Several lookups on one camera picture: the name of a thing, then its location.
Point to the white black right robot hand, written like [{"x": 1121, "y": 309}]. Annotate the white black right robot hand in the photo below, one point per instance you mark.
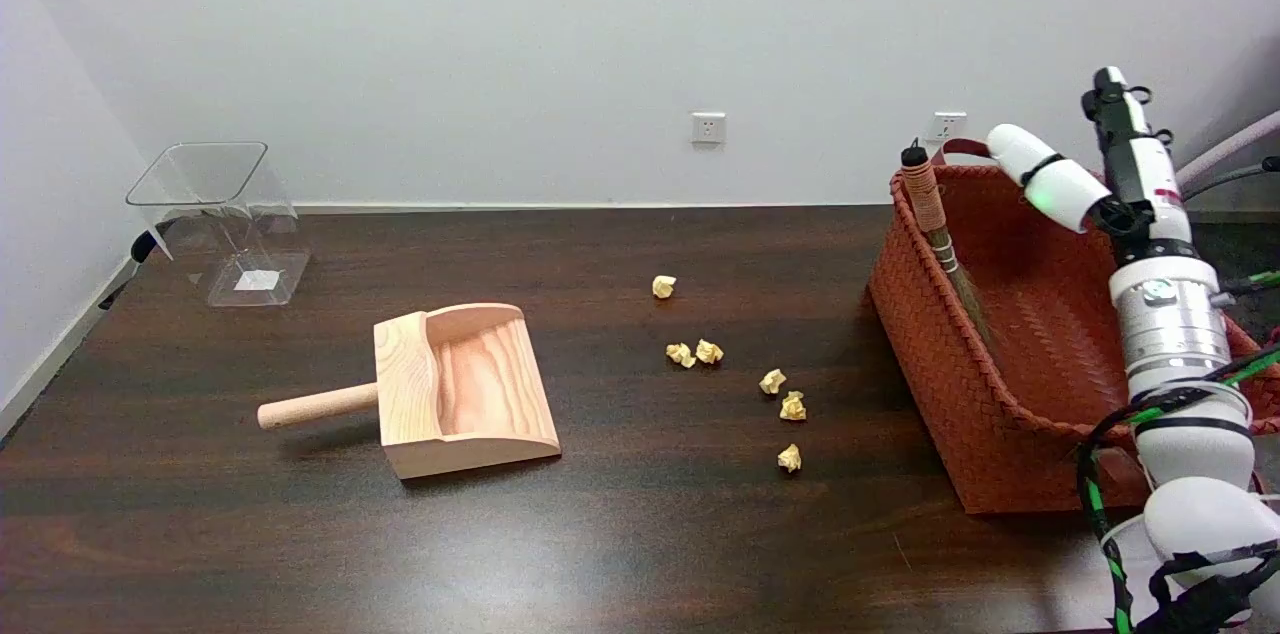
[{"x": 1150, "y": 174}]

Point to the brown straw hand broom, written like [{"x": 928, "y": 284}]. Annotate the brown straw hand broom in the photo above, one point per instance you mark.
[{"x": 928, "y": 199}]

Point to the red woven basket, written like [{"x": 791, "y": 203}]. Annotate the red woven basket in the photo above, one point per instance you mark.
[{"x": 1040, "y": 314}]

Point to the crumpled yellow paper ball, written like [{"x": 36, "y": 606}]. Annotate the crumpled yellow paper ball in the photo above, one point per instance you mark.
[
  {"x": 772, "y": 381},
  {"x": 709, "y": 351},
  {"x": 793, "y": 406},
  {"x": 663, "y": 286},
  {"x": 680, "y": 354},
  {"x": 790, "y": 458}
]

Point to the wooden dustpan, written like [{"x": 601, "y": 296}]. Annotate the wooden dustpan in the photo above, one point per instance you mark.
[{"x": 470, "y": 394}]

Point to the clear plastic bin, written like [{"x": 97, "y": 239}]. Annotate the clear plastic bin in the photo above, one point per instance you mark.
[{"x": 225, "y": 204}]

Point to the white wall socket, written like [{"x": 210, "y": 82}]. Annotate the white wall socket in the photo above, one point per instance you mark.
[
  {"x": 948, "y": 126},
  {"x": 708, "y": 128}
]

